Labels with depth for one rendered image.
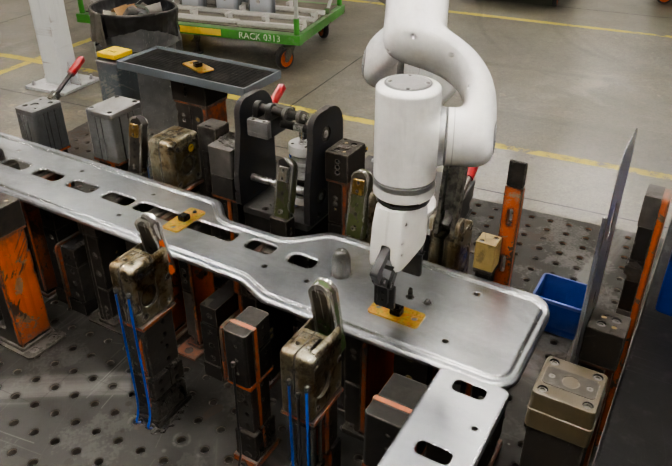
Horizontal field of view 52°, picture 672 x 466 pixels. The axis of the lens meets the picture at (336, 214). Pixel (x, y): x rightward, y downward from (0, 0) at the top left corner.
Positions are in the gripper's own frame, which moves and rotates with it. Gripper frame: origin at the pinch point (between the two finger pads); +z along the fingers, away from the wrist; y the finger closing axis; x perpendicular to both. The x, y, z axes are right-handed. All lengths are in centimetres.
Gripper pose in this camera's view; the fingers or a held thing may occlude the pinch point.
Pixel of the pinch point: (398, 284)
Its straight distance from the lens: 103.9
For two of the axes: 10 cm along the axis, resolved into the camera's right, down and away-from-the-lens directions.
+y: -5.0, 4.5, -7.4
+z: 0.1, 8.6, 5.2
